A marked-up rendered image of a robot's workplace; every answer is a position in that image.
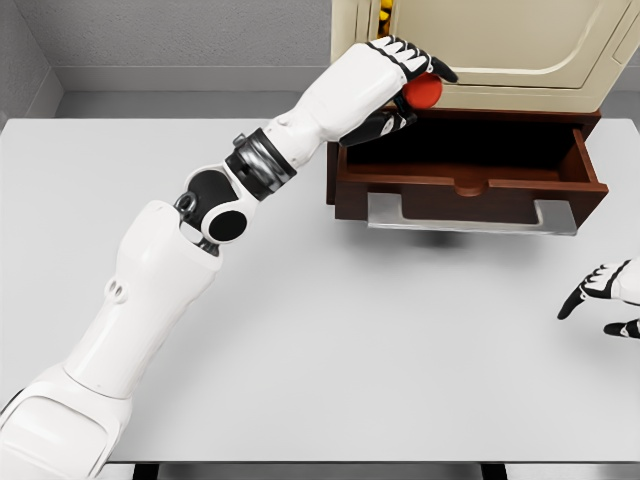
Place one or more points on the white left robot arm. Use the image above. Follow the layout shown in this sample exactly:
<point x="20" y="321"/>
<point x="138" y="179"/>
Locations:
<point x="150" y="300"/>

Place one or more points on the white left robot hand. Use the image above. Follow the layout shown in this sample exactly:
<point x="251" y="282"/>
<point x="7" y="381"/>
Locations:
<point x="360" y="85"/>

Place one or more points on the beige cabinet with brown base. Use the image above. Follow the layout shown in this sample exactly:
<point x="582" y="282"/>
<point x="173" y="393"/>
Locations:
<point x="505" y="45"/>

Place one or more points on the brown wooden drawer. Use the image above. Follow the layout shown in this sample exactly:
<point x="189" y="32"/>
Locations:
<point x="500" y="200"/>

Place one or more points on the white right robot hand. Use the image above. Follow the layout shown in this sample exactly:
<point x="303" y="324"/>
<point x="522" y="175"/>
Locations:
<point x="617" y="285"/>

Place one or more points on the red round switch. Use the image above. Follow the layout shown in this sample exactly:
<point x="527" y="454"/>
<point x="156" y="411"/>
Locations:
<point x="425" y="92"/>

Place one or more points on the yellow object inside cabinet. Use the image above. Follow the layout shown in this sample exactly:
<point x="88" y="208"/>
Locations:
<point x="385" y="17"/>

